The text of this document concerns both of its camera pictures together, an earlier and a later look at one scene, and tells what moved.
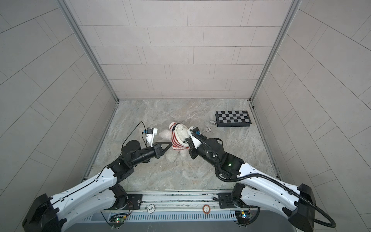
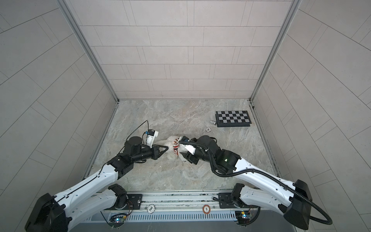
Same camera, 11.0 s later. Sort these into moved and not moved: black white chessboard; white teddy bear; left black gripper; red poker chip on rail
Moved: white teddy bear
Not moved: red poker chip on rail; left black gripper; black white chessboard
